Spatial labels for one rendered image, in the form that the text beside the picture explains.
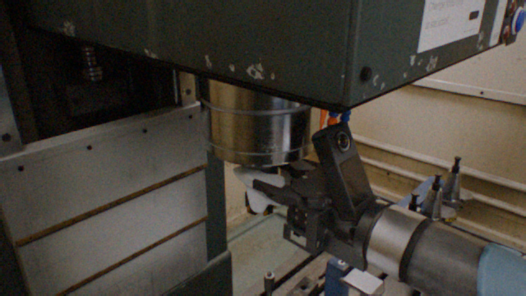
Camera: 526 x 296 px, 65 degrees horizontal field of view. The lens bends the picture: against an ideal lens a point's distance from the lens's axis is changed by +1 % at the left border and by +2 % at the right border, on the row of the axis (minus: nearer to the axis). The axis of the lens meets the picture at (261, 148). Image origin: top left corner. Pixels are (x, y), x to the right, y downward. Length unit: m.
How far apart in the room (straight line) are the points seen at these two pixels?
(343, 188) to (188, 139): 0.63
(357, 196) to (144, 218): 0.67
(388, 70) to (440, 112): 1.18
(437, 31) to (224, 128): 0.25
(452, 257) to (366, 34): 0.24
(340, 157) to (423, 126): 1.11
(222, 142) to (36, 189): 0.49
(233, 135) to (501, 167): 1.16
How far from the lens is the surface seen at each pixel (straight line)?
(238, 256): 1.83
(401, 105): 1.58
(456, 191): 1.06
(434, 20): 0.42
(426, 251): 0.45
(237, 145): 0.49
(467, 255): 0.45
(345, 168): 0.48
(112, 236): 1.03
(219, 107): 0.49
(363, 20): 0.31
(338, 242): 0.52
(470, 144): 1.53
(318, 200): 0.49
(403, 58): 0.38
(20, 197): 0.89
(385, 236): 0.46
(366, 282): 0.79
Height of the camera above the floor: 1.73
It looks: 24 degrees down
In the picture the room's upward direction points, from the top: straight up
